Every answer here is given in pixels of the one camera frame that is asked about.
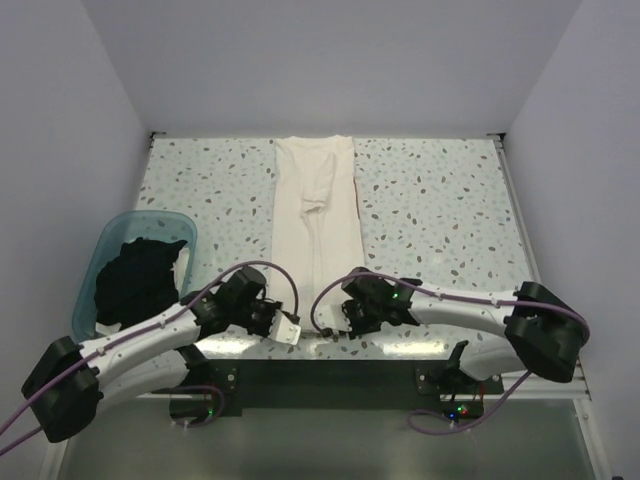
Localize white t-shirt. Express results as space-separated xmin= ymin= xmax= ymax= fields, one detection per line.
xmin=271 ymin=136 xmax=364 ymax=332

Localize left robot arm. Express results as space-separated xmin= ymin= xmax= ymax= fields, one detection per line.
xmin=21 ymin=262 xmax=300 ymax=443

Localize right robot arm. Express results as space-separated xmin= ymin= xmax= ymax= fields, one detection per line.
xmin=330 ymin=267 xmax=591 ymax=393

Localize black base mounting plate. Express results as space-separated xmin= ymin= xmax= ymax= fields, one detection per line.
xmin=163 ymin=360 xmax=504 ymax=424

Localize black clothes in basket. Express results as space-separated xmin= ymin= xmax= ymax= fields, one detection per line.
xmin=94 ymin=237 xmax=190 ymax=329

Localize blue plastic basket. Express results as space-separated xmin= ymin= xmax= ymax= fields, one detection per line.
xmin=71 ymin=210 xmax=197 ymax=342

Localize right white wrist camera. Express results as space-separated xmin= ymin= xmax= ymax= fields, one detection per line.
xmin=314 ymin=304 xmax=351 ymax=337

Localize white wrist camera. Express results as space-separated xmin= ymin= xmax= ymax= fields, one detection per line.
xmin=267 ymin=310 xmax=302 ymax=346
xmin=314 ymin=304 xmax=351 ymax=337

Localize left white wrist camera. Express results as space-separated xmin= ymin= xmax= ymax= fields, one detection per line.
xmin=267 ymin=310 xmax=302 ymax=346

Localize aluminium frame rail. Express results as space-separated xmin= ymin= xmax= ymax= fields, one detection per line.
xmin=62 ymin=355 xmax=592 ymax=401

